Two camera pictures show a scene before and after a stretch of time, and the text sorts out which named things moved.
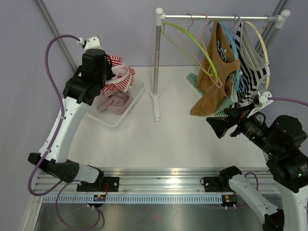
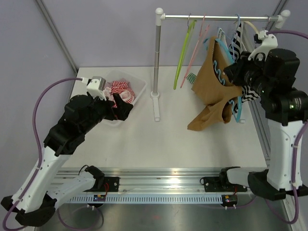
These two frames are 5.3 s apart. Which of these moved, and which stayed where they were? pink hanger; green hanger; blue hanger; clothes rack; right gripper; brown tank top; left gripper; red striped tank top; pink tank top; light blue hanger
Moved: right gripper; pink hanger; red striped tank top; brown tank top; left gripper; pink tank top; green hanger; blue hanger
Stayed: clothes rack; light blue hanger
